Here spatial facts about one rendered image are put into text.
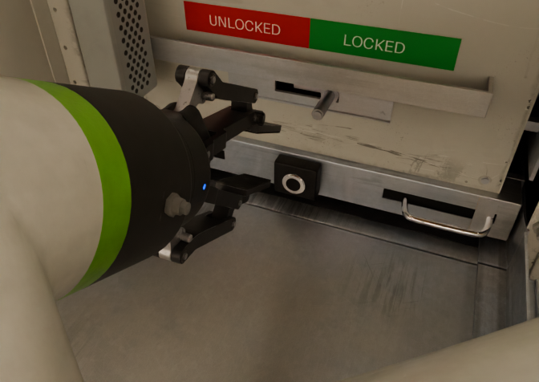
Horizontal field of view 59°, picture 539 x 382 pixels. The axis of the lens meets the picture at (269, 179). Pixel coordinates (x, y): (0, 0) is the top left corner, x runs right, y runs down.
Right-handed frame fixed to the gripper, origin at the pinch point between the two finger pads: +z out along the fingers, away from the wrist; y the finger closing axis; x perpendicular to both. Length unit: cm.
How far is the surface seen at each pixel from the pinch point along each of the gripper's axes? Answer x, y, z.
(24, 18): -36.3, -9.6, 7.9
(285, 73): -1.2, -8.5, 10.1
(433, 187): 17.3, 1.4, 18.8
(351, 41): 5.0, -13.2, 11.8
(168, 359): -4.3, 22.0, -1.6
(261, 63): -4.2, -9.1, 9.8
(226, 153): -10.8, 3.3, 20.2
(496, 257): 26.5, 8.3, 21.0
